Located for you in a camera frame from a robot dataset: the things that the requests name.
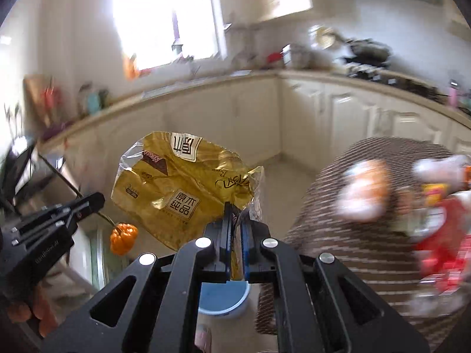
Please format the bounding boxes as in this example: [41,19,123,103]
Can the red crushed soda can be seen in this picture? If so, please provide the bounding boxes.
[414,184,470,293]

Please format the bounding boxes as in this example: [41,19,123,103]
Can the orange pumpkin ornament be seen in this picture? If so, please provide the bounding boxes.
[110,223,139,256]

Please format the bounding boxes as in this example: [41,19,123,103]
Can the brown polka dot tablecloth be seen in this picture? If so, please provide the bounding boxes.
[254,136,471,350]

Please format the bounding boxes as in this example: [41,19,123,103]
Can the black wok with lid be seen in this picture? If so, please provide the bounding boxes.
[345,38,392,67]

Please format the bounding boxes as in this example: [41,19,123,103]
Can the blue trash bin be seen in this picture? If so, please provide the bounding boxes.
[199,281,251,319]

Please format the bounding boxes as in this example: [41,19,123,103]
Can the gold foil snack bag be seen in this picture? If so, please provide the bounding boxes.
[110,131,265,251]

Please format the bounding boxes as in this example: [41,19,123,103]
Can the cream lower kitchen cabinets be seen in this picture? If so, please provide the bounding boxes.
[39,71,470,194]

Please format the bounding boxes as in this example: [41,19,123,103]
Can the white crumpled tissue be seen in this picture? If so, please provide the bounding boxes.
[335,159,391,223]

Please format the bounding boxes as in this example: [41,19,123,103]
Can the person's left hand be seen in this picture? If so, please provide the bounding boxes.
[7,285,58,337]

